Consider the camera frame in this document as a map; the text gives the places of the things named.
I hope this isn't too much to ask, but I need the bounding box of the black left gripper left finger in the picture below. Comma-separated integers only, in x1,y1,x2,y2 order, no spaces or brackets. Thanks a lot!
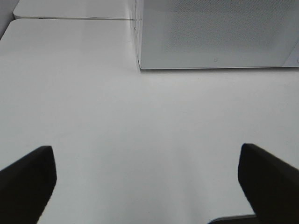
0,146,57,224

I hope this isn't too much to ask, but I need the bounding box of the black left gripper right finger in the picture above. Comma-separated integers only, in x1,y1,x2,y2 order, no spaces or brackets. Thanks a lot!
238,143,299,224

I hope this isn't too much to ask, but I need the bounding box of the white microwave door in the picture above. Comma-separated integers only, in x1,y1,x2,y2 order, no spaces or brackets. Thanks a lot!
140,0,299,70

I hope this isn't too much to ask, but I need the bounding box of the white microwave oven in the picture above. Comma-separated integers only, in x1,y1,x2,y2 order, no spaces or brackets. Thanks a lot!
134,0,299,70

